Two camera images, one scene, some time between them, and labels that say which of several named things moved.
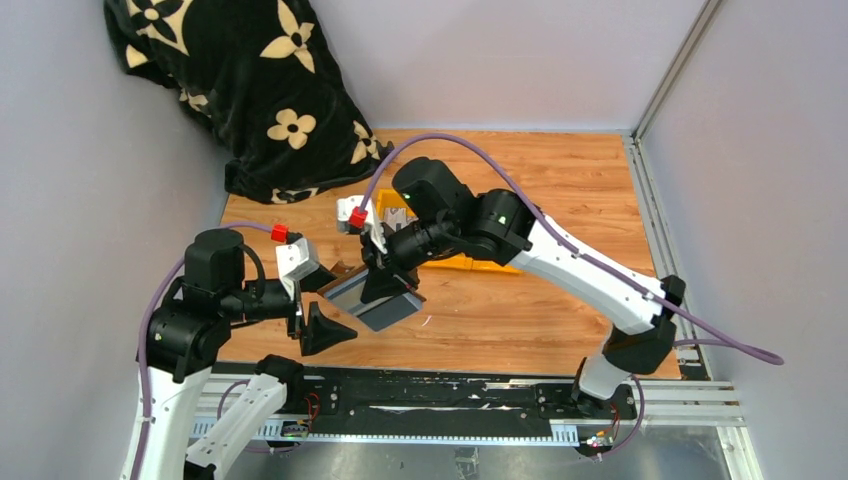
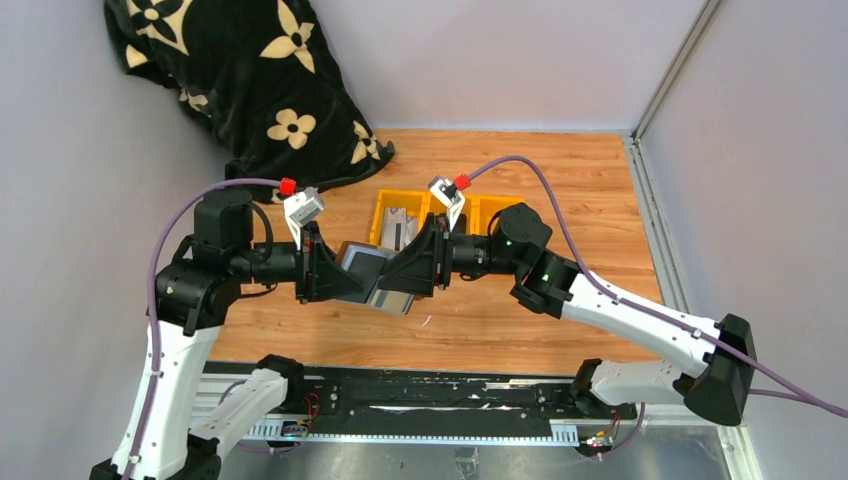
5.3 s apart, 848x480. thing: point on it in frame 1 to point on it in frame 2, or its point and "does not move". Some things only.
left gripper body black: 295,310 to 304,260
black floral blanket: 260,78 does not move
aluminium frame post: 691,40 does not move
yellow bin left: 391,198 does not move
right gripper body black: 386,262 to 444,252
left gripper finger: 320,333 to 331,280
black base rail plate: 436,401 does not move
